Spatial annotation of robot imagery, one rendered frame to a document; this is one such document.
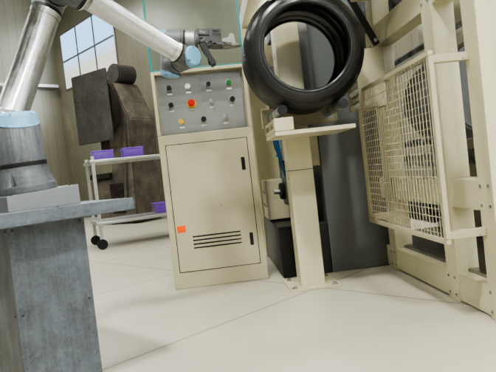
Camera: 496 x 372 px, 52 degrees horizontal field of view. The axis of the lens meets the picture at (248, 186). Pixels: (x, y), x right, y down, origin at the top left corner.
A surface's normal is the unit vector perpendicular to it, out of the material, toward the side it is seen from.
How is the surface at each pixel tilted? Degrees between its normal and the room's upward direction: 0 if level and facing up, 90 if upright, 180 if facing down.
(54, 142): 90
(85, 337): 90
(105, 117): 90
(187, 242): 90
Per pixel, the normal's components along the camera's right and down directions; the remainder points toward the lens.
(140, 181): 0.82, -0.04
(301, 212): 0.07, 0.02
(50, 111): 0.69, -0.06
